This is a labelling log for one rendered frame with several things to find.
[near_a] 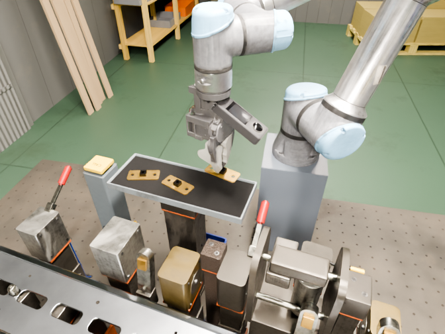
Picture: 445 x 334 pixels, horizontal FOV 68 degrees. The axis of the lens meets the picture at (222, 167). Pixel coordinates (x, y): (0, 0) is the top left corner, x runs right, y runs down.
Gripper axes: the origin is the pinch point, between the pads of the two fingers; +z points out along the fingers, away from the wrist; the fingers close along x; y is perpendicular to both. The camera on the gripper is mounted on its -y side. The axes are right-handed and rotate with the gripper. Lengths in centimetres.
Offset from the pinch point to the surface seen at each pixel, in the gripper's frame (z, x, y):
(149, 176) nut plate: 7.5, 5.4, 19.3
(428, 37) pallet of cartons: 99, -503, -35
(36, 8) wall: 31, -148, 298
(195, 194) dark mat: 7.9, 4.6, 5.1
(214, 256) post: 13.9, 14.1, -6.3
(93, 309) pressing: 23.9, 35.0, 14.0
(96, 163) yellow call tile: 7.8, 8.6, 36.3
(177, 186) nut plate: 7.4, 5.0, 10.6
